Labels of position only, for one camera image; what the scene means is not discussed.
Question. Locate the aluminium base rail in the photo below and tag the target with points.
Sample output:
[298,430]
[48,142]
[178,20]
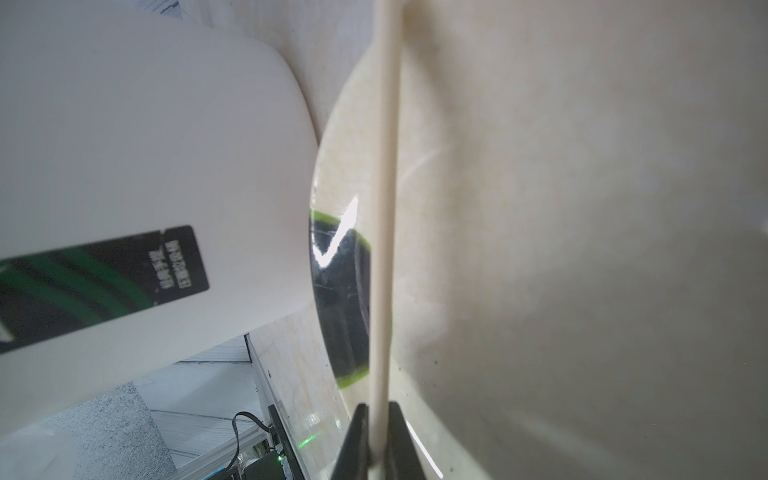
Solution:
[262,447]

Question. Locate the cream plate with dark patch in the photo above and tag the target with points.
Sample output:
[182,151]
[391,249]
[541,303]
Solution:
[580,279]

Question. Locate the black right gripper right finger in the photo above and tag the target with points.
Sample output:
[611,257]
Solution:
[401,461]

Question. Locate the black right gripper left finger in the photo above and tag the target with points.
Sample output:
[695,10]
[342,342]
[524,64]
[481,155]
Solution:
[353,459]

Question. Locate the bamboo chopsticks pair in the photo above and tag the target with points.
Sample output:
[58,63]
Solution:
[386,53]

